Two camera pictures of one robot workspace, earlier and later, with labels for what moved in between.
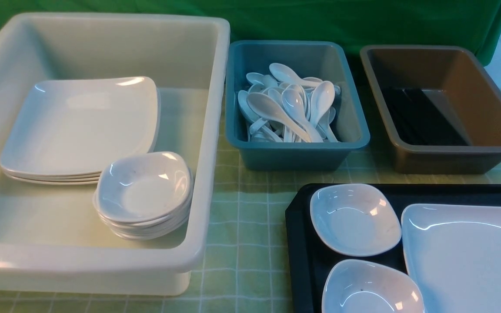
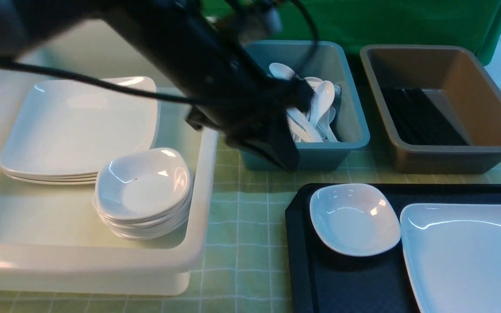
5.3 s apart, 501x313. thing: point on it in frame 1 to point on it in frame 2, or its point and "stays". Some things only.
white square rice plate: x=468 y=258 stays
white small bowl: x=370 y=286 to x=144 y=194
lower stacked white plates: x=88 y=178 stays
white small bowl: x=357 y=220 stays
